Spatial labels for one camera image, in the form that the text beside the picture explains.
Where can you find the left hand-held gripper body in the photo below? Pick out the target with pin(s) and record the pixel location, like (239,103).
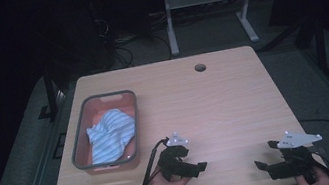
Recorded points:
(172,160)

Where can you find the pink plastic basket grey rim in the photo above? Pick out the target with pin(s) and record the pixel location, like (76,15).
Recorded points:
(97,105)

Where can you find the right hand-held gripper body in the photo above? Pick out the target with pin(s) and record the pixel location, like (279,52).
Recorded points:
(295,160)

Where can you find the blue white striped cloth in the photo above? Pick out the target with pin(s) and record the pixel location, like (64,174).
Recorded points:
(110,137)

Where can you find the person's right hand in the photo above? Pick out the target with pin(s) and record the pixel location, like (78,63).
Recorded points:
(320,179)

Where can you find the black metal stand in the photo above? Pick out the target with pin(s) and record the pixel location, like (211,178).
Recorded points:
(321,46)
(49,91)

